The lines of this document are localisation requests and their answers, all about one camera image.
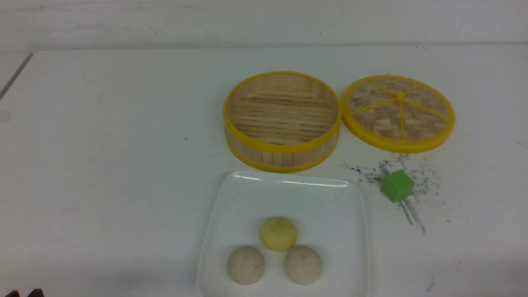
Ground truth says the white square plate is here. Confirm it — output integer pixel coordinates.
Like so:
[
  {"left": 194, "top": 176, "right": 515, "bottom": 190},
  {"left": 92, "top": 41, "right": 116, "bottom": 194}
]
[{"left": 196, "top": 171, "right": 371, "bottom": 297}]

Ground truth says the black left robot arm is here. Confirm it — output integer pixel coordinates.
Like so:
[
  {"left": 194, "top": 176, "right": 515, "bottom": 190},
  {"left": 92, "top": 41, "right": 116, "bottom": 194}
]
[{"left": 5, "top": 288, "right": 45, "bottom": 297}]

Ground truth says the white steamed bun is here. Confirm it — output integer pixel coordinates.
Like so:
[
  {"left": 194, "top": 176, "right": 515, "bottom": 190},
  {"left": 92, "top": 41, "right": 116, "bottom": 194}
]
[
  {"left": 284, "top": 245, "right": 323, "bottom": 285},
  {"left": 226, "top": 246, "right": 266, "bottom": 285}
]

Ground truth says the yellow bamboo steamer basket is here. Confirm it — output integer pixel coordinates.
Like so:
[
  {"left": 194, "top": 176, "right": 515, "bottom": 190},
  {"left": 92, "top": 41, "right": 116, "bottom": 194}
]
[{"left": 223, "top": 71, "right": 342, "bottom": 173}]

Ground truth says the yellow steamed bun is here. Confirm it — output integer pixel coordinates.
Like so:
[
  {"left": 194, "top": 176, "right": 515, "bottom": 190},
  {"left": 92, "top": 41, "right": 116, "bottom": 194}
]
[{"left": 259, "top": 217, "right": 297, "bottom": 252}]

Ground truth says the yellow bamboo steamer lid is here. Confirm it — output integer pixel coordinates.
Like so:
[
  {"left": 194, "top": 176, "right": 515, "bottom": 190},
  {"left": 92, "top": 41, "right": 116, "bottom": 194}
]
[{"left": 341, "top": 74, "right": 456, "bottom": 153}]

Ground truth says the green cube block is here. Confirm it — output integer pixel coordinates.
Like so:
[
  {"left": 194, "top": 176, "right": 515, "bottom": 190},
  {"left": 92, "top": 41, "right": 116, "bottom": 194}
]
[{"left": 381, "top": 170, "right": 415, "bottom": 203}]

